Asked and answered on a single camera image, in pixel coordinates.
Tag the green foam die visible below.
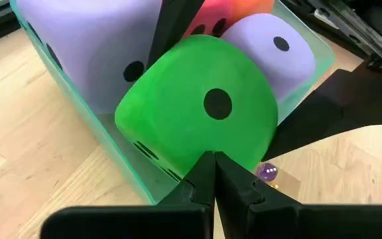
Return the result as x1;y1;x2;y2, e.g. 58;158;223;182
114;35;279;182

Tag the small purple translucent die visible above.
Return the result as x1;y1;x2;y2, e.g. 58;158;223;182
256;162;279;183

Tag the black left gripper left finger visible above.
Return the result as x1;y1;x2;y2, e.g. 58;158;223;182
40;151;216;239

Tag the red foam die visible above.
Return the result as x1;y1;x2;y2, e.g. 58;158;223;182
182;0;235;39

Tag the purple foam die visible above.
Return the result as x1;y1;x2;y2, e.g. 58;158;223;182
15;0;164;116
220;13;317;104

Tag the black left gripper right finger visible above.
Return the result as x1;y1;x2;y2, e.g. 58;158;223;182
214;151;382;239

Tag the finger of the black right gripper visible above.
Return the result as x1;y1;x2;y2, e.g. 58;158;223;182
146;0;205;69
262;61;382;163

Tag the teal translucent plastic bin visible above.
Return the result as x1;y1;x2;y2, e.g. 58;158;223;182
9;0;337;205

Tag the orange foam die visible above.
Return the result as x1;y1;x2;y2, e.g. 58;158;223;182
232;0;276;23

